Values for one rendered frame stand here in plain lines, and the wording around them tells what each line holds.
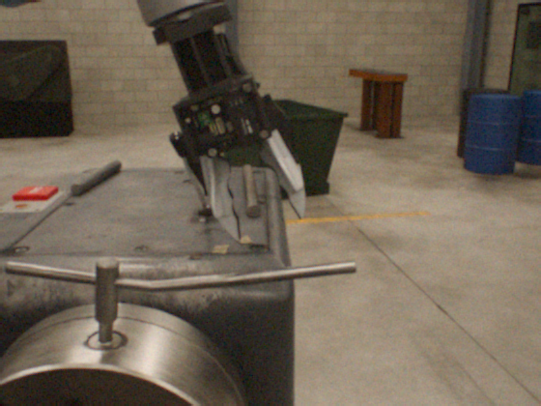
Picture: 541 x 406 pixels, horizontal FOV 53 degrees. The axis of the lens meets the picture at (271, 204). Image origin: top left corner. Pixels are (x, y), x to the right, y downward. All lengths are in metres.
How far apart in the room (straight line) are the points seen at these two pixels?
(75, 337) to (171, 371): 0.10
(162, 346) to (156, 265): 0.15
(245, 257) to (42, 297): 0.25
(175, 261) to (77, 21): 9.85
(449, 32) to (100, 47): 6.69
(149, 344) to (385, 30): 10.83
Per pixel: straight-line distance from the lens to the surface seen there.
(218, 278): 0.52
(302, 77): 10.77
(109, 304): 0.55
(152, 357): 0.57
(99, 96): 10.50
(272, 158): 0.52
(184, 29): 0.46
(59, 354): 0.58
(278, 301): 0.68
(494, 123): 6.73
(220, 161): 0.53
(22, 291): 0.74
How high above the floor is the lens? 1.53
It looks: 17 degrees down
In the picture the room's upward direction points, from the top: straight up
